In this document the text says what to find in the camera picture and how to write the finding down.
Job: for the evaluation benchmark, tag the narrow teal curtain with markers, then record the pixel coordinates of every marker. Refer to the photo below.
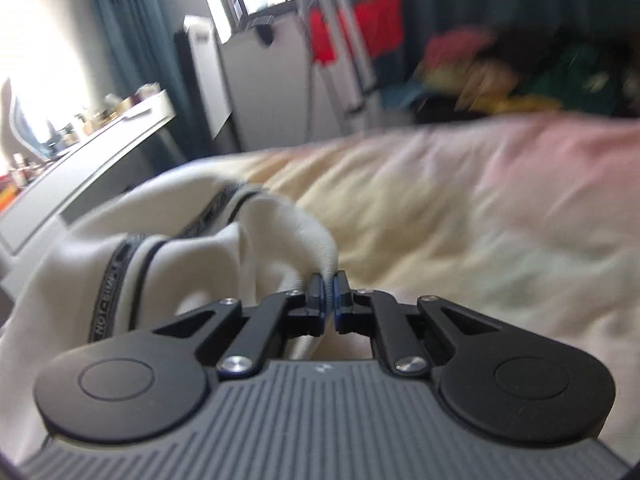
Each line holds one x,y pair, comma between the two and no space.
125,35

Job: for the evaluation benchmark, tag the white radiator heater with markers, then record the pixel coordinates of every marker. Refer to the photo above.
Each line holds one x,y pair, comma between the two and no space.
205,75

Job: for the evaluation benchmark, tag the white desk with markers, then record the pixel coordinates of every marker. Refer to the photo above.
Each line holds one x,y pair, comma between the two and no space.
100,155

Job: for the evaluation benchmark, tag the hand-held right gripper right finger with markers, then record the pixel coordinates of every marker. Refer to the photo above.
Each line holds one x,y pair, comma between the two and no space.
340,300

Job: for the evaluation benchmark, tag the clutter of small desk bottles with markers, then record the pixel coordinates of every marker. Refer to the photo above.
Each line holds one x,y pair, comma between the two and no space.
75,130

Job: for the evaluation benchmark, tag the white pants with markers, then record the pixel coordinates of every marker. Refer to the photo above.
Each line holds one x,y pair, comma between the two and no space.
200,270

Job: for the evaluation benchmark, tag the pile of mixed clothes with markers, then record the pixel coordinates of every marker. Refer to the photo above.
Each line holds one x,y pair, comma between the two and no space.
500,75

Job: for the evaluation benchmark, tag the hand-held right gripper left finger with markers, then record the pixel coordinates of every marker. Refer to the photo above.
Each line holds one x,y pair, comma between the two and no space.
315,296

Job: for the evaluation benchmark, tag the red cloth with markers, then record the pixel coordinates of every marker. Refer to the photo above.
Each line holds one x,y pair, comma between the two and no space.
385,20

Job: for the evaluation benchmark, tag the white exercise machine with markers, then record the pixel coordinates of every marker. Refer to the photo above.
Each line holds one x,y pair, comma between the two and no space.
350,50

